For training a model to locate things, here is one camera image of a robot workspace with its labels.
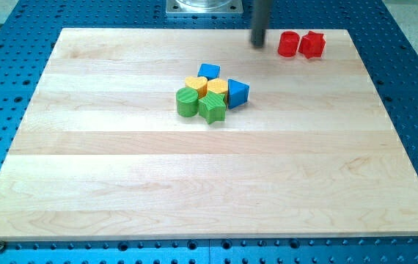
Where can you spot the green star block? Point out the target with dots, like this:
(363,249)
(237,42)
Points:
(212,107)

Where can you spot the green cylinder block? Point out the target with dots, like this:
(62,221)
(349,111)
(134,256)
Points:
(187,102)

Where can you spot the yellow hexagon block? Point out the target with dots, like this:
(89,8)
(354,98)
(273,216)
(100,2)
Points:
(218,86)

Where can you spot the blue triangle block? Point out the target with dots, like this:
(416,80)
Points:
(238,93)

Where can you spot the yellow heart block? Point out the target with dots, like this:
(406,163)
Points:
(197,83)

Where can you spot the blue cube block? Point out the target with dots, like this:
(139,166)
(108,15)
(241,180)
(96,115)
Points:
(209,71)

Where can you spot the wooden board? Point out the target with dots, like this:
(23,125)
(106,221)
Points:
(102,153)

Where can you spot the red cylinder block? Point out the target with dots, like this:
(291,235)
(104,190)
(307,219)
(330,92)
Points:
(288,44)

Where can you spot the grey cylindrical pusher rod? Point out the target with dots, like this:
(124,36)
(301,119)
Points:
(260,20)

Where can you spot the red star block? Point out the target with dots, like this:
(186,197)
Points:
(312,44)

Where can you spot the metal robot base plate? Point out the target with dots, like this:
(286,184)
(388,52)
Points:
(184,7)

